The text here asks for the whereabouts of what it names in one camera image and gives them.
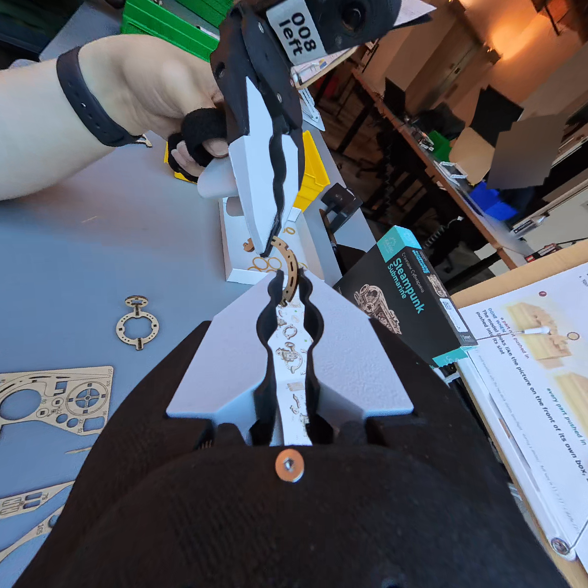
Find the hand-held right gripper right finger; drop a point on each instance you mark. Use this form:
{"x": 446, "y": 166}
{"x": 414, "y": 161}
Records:
{"x": 358, "y": 363}

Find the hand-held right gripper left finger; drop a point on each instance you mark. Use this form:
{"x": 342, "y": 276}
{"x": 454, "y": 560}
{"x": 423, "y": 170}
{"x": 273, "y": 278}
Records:
{"x": 225, "y": 363}

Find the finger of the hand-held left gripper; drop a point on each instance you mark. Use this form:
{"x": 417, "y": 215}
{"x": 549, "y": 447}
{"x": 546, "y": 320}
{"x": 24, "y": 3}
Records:
{"x": 252, "y": 183}
{"x": 293, "y": 160}

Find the curved wooden arc part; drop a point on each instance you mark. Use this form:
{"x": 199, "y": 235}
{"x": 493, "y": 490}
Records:
{"x": 292, "y": 271}

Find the person's left forearm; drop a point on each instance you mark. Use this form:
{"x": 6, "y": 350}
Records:
{"x": 32, "y": 138}

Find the dark model kit box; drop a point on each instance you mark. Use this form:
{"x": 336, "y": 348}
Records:
{"x": 404, "y": 294}

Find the large wooden parts sheet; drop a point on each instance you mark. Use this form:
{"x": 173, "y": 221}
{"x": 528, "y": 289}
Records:
{"x": 92, "y": 425}

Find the wooden parts sheet fragment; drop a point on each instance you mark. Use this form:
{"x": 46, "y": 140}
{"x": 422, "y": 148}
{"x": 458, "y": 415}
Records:
{"x": 18, "y": 505}

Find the person's left hand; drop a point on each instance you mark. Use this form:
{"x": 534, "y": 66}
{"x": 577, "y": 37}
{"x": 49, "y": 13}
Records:
{"x": 151, "y": 82}

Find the yellow plastic bin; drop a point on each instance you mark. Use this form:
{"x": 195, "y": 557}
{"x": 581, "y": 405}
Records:
{"x": 314, "y": 174}

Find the black desk clamp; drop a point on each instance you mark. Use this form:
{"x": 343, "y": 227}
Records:
{"x": 340, "y": 202}

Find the white cardboard tray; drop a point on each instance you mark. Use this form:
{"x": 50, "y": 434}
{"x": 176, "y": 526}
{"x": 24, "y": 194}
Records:
{"x": 232, "y": 250}

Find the illustrated instruction booklet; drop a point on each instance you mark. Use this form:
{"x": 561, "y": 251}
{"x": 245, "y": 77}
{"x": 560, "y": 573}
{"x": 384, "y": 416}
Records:
{"x": 289, "y": 390}

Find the group of rubber bands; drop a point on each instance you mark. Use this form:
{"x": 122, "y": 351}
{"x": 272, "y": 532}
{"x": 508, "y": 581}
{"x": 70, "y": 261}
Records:
{"x": 262, "y": 264}

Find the green plastic bin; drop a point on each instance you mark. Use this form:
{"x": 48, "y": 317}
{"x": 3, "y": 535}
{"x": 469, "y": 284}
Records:
{"x": 440, "y": 144}
{"x": 160, "y": 23}

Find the wooden display board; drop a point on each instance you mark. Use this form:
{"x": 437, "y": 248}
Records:
{"x": 321, "y": 69}
{"x": 505, "y": 275}

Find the black monitor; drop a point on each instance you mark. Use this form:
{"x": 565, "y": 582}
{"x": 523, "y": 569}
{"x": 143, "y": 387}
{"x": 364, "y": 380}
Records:
{"x": 395, "y": 96}

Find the black bag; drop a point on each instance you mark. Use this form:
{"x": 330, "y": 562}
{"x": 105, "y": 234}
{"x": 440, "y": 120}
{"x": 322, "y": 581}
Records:
{"x": 443, "y": 121}

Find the black wrist band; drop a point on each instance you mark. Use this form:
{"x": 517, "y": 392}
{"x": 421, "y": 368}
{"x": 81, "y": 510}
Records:
{"x": 78, "y": 101}

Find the printed instruction sheet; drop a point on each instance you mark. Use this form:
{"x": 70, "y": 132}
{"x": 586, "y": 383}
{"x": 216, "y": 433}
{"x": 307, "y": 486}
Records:
{"x": 528, "y": 390}

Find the long office desk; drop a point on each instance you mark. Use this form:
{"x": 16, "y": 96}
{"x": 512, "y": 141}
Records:
{"x": 482, "y": 229}

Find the blue plastic bin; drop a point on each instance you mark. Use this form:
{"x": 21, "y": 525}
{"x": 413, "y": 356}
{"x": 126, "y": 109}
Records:
{"x": 494, "y": 202}

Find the metal standoff screw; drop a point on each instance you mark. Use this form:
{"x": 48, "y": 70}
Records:
{"x": 559, "y": 546}

